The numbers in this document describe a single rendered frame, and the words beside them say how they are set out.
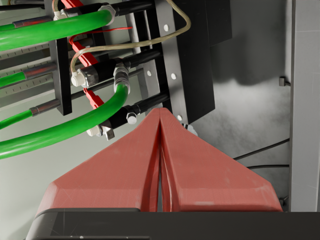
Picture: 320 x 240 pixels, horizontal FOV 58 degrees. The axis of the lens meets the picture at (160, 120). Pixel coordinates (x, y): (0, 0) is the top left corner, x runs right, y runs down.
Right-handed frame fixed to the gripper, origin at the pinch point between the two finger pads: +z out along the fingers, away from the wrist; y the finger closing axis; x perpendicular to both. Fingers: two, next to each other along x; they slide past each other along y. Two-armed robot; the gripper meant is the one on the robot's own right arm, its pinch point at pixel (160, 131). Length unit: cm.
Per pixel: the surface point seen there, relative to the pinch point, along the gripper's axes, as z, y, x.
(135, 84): 64, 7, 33
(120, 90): 16.8, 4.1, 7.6
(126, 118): 28.0, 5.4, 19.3
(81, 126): 9.9, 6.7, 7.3
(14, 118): 35, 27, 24
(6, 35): 10.7, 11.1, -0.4
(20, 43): 10.9, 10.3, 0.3
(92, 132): 24.3, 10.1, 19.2
